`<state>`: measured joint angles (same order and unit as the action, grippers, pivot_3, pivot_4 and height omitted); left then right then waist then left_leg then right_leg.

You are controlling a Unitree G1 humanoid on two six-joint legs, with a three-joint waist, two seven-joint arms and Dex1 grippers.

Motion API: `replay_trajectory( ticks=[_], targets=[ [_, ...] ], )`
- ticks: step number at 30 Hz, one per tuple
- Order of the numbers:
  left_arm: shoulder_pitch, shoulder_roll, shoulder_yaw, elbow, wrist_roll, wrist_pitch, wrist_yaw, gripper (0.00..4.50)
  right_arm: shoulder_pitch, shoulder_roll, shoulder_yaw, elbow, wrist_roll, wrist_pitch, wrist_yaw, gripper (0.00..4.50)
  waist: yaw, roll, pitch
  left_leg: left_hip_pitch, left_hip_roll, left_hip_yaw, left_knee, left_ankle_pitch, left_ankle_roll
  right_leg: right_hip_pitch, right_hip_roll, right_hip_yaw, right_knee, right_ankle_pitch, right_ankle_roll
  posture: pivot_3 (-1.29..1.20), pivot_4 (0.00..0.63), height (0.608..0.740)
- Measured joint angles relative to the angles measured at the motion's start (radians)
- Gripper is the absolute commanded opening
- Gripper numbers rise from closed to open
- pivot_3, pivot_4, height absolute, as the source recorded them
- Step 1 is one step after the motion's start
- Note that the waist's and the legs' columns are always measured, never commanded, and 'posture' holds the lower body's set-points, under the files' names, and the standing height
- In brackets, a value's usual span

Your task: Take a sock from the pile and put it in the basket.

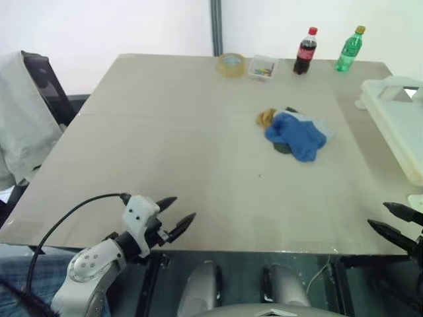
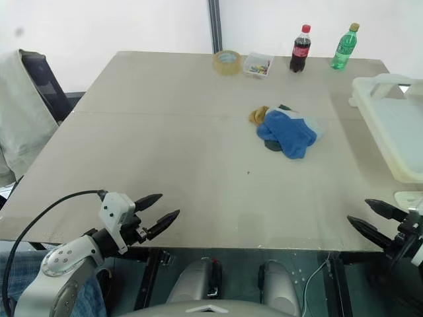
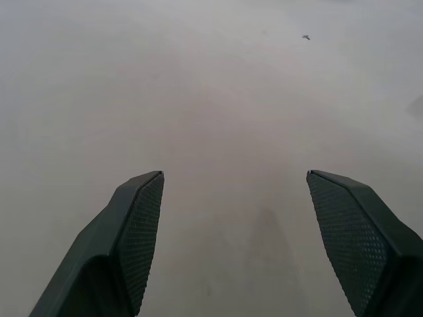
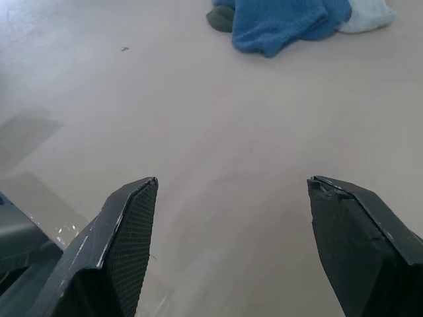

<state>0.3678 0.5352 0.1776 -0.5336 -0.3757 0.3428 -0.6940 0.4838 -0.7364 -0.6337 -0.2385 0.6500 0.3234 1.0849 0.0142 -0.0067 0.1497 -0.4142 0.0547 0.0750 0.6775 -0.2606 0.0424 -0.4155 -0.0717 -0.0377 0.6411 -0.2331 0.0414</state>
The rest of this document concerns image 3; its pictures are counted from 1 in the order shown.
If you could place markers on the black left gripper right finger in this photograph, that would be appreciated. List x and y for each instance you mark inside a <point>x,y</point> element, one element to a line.
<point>370,251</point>

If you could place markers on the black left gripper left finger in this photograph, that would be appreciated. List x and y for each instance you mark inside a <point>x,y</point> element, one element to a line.
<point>109,257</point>

